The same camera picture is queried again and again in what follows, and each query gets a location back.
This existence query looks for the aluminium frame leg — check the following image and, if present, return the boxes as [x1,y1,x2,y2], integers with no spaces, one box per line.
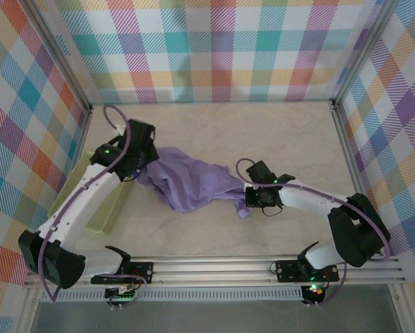
[389,286,415,333]
[18,287,44,333]

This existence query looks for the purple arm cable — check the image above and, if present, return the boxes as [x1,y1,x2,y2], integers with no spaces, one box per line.
[37,105,149,309]
[236,158,392,308]

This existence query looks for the aluminium table side rail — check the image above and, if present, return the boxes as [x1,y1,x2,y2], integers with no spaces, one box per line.
[330,100,368,205]
[70,103,94,164]

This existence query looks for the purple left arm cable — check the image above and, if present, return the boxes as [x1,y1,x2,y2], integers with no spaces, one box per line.
[37,105,149,309]

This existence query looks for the purple t-shirt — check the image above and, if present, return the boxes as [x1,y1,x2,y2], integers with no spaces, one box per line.
[137,146,255,220]

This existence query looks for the grey slotted cable duct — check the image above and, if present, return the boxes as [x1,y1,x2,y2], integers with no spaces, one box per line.
[40,287,305,303]

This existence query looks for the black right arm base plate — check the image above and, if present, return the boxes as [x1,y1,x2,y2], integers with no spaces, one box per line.
[275,259,340,282]

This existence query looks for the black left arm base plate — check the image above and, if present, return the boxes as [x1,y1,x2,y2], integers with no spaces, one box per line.
[90,262,155,286]

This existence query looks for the aluminium frame post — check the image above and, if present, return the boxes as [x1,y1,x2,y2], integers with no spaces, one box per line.
[22,0,94,117]
[330,0,403,108]

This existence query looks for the thin black left gripper cable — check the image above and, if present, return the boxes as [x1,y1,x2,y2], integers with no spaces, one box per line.
[119,169,142,182]

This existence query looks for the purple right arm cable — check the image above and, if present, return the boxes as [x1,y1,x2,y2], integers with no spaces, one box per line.
[236,158,392,308]

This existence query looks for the green plastic basket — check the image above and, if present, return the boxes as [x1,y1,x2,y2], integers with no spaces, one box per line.
[49,149,134,234]

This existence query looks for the aluminium mounting rail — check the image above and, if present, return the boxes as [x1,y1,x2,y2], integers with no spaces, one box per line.
[22,255,407,289]

